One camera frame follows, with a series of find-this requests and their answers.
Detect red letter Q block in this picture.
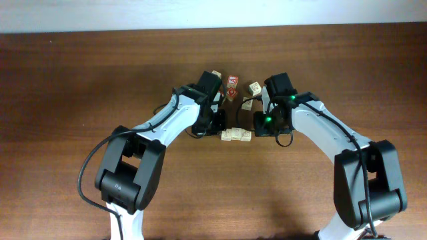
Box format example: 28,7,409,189
226,87,238,102

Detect plain wooden block right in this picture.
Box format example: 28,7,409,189
241,97,253,111

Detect green edged block right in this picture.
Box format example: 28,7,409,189
249,82,262,96

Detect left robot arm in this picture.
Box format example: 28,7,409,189
95,71,226,239

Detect wooden block red top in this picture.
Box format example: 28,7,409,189
211,70,222,79

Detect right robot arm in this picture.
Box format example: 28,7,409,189
254,73,408,240

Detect red letter V block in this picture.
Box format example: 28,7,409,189
227,75,239,89

